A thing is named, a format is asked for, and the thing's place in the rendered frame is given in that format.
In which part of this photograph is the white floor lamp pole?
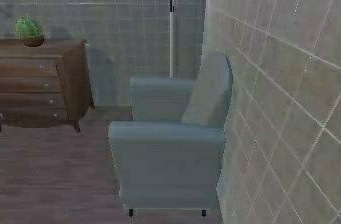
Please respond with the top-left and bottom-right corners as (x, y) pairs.
(168, 0), (176, 79)

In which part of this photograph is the brown chest of drawers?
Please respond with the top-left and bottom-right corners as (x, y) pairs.
(0, 38), (96, 134)

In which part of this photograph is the blue-grey armchair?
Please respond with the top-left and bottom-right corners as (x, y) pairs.
(107, 50), (234, 218)

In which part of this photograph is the green cactus in brown pot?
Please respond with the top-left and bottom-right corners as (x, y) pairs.
(14, 15), (45, 48)

